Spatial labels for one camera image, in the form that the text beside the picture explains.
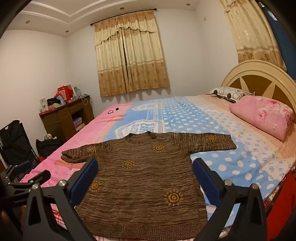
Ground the red cartoon printed blanket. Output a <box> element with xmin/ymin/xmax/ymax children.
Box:
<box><xmin>215</xmin><ymin>167</ymin><xmax>296</xmax><ymax>241</ymax></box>

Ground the pink floral pillow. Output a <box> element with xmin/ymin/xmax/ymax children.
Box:
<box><xmin>229</xmin><ymin>95</ymin><xmax>294</xmax><ymax>142</ymax></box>

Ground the cream and brown headboard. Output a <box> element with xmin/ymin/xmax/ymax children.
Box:
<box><xmin>221</xmin><ymin>60</ymin><xmax>296</xmax><ymax>114</ymax></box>

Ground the beige patterned window curtain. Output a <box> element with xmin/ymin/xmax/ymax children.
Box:
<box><xmin>94</xmin><ymin>10</ymin><xmax>170</xmax><ymax>97</ymax></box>
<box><xmin>218</xmin><ymin>0</ymin><xmax>287</xmax><ymax>71</ymax></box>

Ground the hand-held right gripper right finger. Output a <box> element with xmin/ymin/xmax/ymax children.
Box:
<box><xmin>193</xmin><ymin>158</ymin><xmax>269</xmax><ymax>241</ymax></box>

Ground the dark blue panel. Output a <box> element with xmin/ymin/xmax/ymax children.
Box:
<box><xmin>261</xmin><ymin>1</ymin><xmax>288</xmax><ymax>70</ymax></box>

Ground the red gift bag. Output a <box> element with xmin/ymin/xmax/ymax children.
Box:
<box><xmin>57</xmin><ymin>85</ymin><xmax>75</xmax><ymax>101</ymax></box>

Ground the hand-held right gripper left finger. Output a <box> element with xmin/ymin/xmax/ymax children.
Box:
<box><xmin>22</xmin><ymin>158</ymin><xmax>99</xmax><ymax>241</ymax></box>

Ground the brown wooden desk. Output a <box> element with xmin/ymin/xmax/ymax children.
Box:
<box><xmin>39</xmin><ymin>95</ymin><xmax>95</xmax><ymax>142</ymax></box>

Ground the dark curtain rod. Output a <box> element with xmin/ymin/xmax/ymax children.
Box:
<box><xmin>90</xmin><ymin>9</ymin><xmax>158</xmax><ymax>25</ymax></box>

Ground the bed with polka-dot sheet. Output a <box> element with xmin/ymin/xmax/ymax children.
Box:
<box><xmin>20</xmin><ymin>95</ymin><xmax>296</xmax><ymax>239</ymax></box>

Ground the red checked under sheet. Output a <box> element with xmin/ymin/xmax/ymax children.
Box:
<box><xmin>50</xmin><ymin>204</ymin><xmax>100</xmax><ymax>241</ymax></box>

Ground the white card box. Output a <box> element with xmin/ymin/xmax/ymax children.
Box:
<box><xmin>39</xmin><ymin>98</ymin><xmax>49</xmax><ymax>113</ymax></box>

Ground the brown knitted sun-print sweater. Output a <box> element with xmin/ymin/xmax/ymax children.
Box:
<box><xmin>61</xmin><ymin>132</ymin><xmax>237</xmax><ymax>241</ymax></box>

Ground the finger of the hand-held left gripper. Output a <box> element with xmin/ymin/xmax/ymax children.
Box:
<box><xmin>8</xmin><ymin>170</ymin><xmax>52</xmax><ymax>187</ymax></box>
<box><xmin>6</xmin><ymin>160</ymin><xmax>39</xmax><ymax>180</ymax></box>

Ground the grey patterned pillow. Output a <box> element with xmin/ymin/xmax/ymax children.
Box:
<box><xmin>206</xmin><ymin>87</ymin><xmax>253</xmax><ymax>103</ymax></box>

